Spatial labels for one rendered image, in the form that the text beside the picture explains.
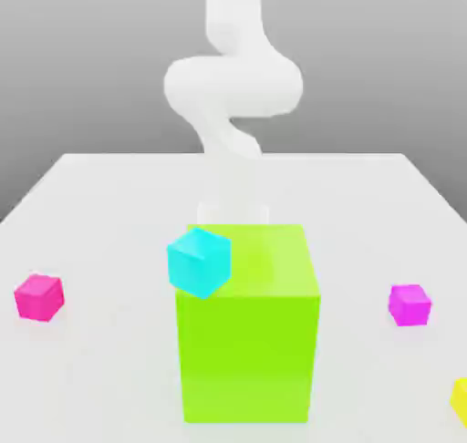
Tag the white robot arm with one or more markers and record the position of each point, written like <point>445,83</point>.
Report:
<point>233,85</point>

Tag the small cyan cube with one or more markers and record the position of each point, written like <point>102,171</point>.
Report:
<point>199,264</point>

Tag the small magenta cube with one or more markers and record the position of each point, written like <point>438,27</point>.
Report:
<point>408,306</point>

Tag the small pink cube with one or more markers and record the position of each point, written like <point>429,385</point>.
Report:
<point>38,299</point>

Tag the small yellow cube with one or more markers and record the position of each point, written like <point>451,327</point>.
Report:
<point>460,399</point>

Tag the large green box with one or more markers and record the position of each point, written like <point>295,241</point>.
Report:
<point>248,348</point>

